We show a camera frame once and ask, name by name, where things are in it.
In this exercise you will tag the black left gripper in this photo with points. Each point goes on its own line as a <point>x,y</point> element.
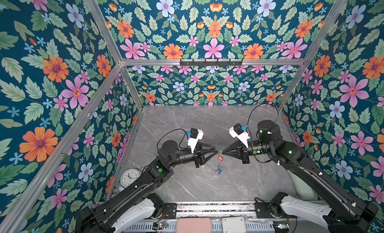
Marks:
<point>199,157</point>

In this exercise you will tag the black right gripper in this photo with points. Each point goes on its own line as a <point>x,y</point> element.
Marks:
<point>233,148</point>

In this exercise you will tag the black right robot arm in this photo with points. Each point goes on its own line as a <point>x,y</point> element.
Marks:
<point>342,213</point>

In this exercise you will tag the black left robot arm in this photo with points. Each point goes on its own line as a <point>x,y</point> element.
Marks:
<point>138,201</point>

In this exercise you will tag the white box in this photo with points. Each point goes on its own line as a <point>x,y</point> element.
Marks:
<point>234,225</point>

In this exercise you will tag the pink box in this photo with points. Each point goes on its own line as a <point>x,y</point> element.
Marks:
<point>194,225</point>

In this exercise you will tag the green circuit board right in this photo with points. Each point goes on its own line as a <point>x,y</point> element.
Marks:
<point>281,228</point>

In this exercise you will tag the green circuit board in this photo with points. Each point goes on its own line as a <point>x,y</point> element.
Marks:
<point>160,226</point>
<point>281,228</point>

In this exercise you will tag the white analog alarm clock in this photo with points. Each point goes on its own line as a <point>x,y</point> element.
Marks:
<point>129,176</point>

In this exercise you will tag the green circuit board left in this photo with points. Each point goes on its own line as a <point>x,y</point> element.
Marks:
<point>160,226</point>

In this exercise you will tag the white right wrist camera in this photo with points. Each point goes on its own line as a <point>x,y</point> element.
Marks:
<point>240,132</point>

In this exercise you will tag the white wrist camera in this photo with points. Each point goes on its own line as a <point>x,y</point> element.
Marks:
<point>194,135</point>
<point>240,132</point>

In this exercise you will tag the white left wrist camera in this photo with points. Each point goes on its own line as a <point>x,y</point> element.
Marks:
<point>194,135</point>

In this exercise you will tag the aluminium front rail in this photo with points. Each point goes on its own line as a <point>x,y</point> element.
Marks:
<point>216,210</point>

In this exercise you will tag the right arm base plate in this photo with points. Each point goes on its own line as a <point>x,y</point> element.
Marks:
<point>262,209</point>

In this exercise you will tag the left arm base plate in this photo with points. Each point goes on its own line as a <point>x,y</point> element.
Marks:
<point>167,211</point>

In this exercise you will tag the black wall hook rail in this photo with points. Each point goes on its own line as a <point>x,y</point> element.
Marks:
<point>211,62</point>

